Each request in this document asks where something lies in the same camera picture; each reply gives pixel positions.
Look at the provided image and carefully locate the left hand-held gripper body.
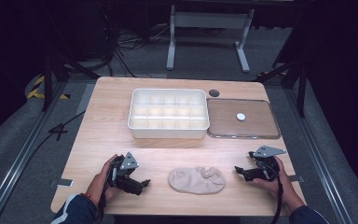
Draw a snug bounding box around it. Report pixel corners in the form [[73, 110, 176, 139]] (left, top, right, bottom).
[[108, 151, 140, 194]]

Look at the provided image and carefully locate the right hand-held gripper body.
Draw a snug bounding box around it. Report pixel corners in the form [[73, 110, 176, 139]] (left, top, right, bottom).
[[248, 145, 287, 183]]

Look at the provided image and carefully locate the white divided storage box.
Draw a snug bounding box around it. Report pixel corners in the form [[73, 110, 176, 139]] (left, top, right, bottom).
[[127, 88, 211, 140]]

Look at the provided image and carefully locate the beige sock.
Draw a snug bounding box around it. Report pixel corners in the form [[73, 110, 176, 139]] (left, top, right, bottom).
[[168, 166, 227, 195]]

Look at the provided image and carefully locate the person's right hand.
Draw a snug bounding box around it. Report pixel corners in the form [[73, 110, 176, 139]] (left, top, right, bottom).
[[251, 156, 293, 203]]

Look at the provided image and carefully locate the person's left hand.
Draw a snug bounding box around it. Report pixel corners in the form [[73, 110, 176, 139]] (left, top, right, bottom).
[[87, 154, 122, 206]]

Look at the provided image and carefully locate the clear plastic box lid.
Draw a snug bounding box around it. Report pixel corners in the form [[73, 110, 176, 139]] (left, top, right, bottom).
[[206, 97, 282, 140]]

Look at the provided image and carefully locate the black tape floor mark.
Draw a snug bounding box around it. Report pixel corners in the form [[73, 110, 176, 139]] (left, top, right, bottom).
[[48, 123, 70, 142]]

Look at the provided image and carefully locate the yellow black hazard tape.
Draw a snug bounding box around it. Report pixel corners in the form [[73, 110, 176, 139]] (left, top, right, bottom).
[[26, 75, 71, 101]]

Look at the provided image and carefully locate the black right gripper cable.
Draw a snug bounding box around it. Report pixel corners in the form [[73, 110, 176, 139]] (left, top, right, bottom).
[[269, 161, 285, 224]]

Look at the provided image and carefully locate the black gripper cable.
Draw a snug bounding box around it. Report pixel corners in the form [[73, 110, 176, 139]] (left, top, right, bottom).
[[96, 161, 115, 224], [269, 161, 285, 224]]

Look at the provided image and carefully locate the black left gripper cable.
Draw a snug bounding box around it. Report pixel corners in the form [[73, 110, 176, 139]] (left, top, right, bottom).
[[96, 161, 115, 224]]

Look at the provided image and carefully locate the aluminium floor rail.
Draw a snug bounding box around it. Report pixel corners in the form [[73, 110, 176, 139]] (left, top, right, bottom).
[[282, 88, 355, 224], [0, 81, 68, 224]]

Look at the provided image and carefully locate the thin black floor cable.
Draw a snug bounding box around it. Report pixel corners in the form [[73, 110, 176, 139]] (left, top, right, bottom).
[[27, 110, 87, 158]]

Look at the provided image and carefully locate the bundle of black floor cables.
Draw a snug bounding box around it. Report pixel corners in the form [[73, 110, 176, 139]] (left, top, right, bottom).
[[106, 22, 169, 77]]

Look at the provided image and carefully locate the white metal desk frame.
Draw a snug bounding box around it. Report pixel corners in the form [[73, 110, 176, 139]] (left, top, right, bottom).
[[166, 4, 255, 74]]

